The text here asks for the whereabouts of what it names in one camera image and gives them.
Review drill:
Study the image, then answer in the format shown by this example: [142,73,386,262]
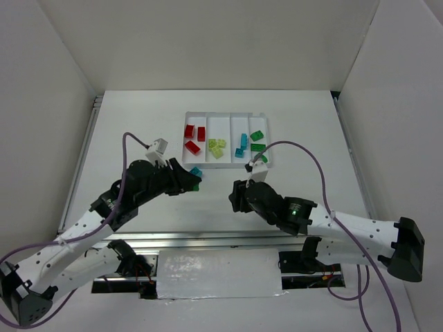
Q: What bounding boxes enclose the blue oval lego block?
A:
[190,167,203,178]

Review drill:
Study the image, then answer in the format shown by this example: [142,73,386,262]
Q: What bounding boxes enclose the red sloped lego brick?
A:
[184,140,201,156]

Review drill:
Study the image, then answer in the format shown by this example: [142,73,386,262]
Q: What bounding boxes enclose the lime sloped lego brick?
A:
[208,138,217,151]

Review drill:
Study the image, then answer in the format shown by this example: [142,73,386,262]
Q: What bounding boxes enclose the small blue lego brick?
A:
[235,148,244,158]

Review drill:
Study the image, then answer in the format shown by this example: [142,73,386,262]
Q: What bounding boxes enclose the red flower cylinder lego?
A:
[184,124,195,139]

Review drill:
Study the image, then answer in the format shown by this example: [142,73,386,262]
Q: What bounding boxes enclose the green long lego plate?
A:
[250,143,266,152]

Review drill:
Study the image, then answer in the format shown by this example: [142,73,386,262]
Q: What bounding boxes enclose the red studded lego brick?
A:
[197,127,206,142]

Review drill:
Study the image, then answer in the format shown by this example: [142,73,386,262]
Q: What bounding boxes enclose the blue long lego brick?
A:
[240,133,248,150]

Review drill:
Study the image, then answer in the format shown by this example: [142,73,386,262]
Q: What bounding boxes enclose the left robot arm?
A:
[1,158,201,329]

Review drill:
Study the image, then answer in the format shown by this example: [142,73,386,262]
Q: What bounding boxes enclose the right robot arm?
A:
[228,181,425,282]

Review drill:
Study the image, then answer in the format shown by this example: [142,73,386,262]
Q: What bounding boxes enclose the white four-compartment tray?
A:
[181,112,270,169]

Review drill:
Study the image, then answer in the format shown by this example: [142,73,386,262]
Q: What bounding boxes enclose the white tape sheet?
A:
[156,248,284,299]

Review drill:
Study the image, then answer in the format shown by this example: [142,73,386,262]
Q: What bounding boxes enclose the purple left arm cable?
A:
[0,132,152,329]

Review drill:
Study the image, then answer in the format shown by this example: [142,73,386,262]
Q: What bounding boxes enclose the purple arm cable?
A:
[251,140,402,332]
[0,132,152,329]

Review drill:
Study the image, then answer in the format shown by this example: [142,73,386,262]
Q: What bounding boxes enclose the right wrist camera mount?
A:
[245,160,269,183]

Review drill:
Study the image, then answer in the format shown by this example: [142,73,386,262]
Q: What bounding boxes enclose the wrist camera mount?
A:
[145,138,168,166]
[245,160,269,183]

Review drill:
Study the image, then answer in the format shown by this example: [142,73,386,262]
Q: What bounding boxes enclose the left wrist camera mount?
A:
[145,138,168,166]

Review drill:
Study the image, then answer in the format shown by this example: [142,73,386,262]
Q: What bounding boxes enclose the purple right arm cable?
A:
[251,140,402,332]

